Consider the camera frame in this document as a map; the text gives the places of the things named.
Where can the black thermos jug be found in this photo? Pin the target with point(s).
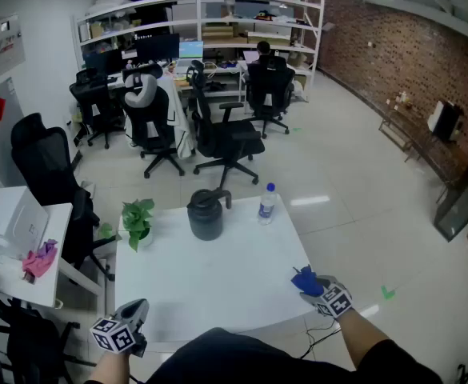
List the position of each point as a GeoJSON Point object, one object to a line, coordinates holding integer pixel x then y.
{"type": "Point", "coordinates": [205, 222]}

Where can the person's left forearm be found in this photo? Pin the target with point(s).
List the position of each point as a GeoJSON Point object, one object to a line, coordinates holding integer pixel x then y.
{"type": "Point", "coordinates": [107, 368]}

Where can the grey wall panel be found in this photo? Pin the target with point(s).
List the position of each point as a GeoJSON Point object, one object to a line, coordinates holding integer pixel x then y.
{"type": "Point", "coordinates": [7, 44]}

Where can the dark wooden bench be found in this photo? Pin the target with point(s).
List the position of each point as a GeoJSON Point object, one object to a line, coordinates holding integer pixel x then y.
{"type": "Point", "coordinates": [413, 130]}

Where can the white box appliance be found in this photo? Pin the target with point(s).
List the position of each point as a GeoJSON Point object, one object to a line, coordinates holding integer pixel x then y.
{"type": "Point", "coordinates": [11, 214]}

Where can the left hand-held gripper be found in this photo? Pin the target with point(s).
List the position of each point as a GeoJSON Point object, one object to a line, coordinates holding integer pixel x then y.
{"type": "Point", "coordinates": [115, 336]}

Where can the round white table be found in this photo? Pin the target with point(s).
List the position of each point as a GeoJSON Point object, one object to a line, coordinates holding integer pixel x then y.
{"type": "Point", "coordinates": [217, 278]}

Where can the white garment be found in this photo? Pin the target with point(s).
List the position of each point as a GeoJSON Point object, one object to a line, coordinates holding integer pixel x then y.
{"type": "Point", "coordinates": [179, 118]}

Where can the blue cloth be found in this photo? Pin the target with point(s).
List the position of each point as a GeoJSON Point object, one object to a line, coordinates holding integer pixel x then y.
{"type": "Point", "coordinates": [307, 284]}

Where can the person's right forearm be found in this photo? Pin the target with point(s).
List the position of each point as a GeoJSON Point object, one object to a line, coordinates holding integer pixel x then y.
{"type": "Point", "coordinates": [357, 338]}

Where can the person's black clothing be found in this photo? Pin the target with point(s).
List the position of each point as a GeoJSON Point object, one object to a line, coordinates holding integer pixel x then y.
{"type": "Point", "coordinates": [237, 362]}

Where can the green potted plant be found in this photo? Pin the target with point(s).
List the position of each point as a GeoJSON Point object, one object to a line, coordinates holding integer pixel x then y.
{"type": "Point", "coordinates": [137, 216]}

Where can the white side desk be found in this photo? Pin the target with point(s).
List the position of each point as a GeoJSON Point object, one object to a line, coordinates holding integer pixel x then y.
{"type": "Point", "coordinates": [37, 290]}

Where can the black mesh office chair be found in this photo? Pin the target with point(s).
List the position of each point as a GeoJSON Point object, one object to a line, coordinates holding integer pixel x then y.
{"type": "Point", "coordinates": [45, 162]}

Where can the office chair with grey headrest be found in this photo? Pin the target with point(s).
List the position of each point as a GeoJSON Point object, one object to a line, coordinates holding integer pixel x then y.
{"type": "Point", "coordinates": [153, 114]}

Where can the dark glass cabinet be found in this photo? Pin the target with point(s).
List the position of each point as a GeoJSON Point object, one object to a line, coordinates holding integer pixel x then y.
{"type": "Point", "coordinates": [461, 206]}

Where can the green floor marker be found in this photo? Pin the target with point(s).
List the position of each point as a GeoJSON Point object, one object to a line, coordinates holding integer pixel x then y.
{"type": "Point", "coordinates": [387, 293]}

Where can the lit blue computer screen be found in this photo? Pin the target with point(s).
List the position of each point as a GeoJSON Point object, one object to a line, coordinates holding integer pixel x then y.
{"type": "Point", "coordinates": [191, 49]}

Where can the pink cloth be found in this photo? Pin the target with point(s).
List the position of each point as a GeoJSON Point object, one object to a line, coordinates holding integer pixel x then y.
{"type": "Point", "coordinates": [39, 260]}

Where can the black and white box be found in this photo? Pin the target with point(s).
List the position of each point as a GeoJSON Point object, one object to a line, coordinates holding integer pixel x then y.
{"type": "Point", "coordinates": [445, 120]}

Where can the clear plastic water bottle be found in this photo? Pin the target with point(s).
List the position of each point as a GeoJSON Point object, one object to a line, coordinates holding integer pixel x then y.
{"type": "Point", "coordinates": [266, 208]}

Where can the black computer monitor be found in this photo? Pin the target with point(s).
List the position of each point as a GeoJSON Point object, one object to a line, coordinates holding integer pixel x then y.
{"type": "Point", "coordinates": [103, 62]}
{"type": "Point", "coordinates": [157, 48]}

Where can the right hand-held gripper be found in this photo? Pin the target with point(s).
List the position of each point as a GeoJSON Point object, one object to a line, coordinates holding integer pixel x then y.
{"type": "Point", "coordinates": [335, 300]}

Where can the white shelf unit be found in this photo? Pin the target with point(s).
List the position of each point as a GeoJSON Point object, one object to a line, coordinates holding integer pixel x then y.
{"type": "Point", "coordinates": [197, 22]}

